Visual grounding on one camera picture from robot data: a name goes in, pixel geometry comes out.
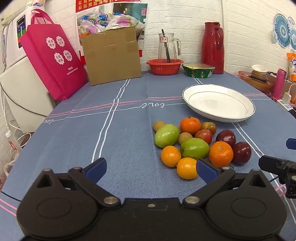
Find white ceramic plate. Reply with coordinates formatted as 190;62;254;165
182;84;256;123

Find tan longan back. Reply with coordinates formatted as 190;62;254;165
152;120;165;132

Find white power strip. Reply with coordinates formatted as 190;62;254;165
276;92;293;111

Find blue striped tablecloth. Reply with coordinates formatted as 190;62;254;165
1;73;295;240

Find dark red plum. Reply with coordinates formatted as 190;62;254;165
232;142;251;165
216;130;236;148

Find brown wooden tray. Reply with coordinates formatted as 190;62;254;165
238;71;274;92

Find red fu poster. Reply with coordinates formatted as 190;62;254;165
75;0;140;13

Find floral cloth in box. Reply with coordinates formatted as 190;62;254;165
77;13;144;38

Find glass pitcher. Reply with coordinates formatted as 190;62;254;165
158;33;181;60

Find red thermos jug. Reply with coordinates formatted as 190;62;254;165
201;22;224;74

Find large orange tangerine front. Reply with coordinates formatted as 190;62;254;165
208;141;234;168

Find brown cardboard box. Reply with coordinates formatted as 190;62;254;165
81;27;142;86

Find pink thermos bottle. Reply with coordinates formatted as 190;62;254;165
272;69;287;100

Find dark utensil in pitcher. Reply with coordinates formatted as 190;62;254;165
162;29;171;63

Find pink tote bag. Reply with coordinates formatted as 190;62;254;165
20;9;87;100

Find red plastic basin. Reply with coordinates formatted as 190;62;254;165
147;59;184;76

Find orange tangerine back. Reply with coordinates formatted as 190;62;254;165
179;116;201;136

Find plastic bottle on floor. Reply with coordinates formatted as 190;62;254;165
6;130;22;153

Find green mango front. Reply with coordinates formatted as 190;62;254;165
180;138;210;160

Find white water dispenser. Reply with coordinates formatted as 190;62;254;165
1;4;56;133

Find green mango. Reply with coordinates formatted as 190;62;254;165
154;124;180;148
180;138;210;160

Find tan longan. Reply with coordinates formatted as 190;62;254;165
178;132;193;145
152;120;165;132

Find red apple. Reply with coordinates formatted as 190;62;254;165
195;129;213;145

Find stacked white bowls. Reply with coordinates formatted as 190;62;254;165
251;64;268;80

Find tan longan middle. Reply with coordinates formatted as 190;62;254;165
178;132;193;145

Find small yellow orange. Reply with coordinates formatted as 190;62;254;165
177;157;198;180

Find blue paper fan decoration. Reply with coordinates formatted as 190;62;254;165
272;13;295;51

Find green foil bowl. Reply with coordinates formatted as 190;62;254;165
182;63;215;78

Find orange snack package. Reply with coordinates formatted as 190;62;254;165
287;53;296;82

